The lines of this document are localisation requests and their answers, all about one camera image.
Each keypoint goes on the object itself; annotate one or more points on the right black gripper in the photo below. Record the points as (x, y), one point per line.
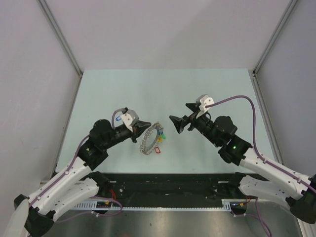
(179, 122)

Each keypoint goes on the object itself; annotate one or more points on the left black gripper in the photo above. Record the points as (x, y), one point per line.
(138, 128)

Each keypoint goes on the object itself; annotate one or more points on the metal keyring disc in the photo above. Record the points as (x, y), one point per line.
(150, 137)

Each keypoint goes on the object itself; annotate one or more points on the red tag key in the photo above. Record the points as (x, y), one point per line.
(157, 150)

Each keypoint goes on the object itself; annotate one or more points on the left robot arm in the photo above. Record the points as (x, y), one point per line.
(79, 179)

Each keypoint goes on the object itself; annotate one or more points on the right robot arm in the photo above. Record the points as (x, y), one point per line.
(282, 185)

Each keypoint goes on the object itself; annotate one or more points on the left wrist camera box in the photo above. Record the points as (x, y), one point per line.
(129, 118)

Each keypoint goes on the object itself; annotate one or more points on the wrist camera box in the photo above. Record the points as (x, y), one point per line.
(203, 101)
(129, 118)

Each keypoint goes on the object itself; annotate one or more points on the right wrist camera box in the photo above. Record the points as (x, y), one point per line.
(203, 101)

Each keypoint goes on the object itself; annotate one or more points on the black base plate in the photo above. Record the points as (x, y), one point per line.
(170, 190)

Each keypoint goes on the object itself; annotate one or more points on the grey slotted cable duct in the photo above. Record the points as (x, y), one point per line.
(102, 205)

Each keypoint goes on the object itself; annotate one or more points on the right aluminium frame post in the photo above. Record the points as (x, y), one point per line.
(276, 34)

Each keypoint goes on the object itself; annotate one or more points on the aluminium frame post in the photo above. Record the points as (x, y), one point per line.
(276, 34)
(48, 14)

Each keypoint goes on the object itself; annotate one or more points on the left aluminium frame post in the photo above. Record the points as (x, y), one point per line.
(48, 14)

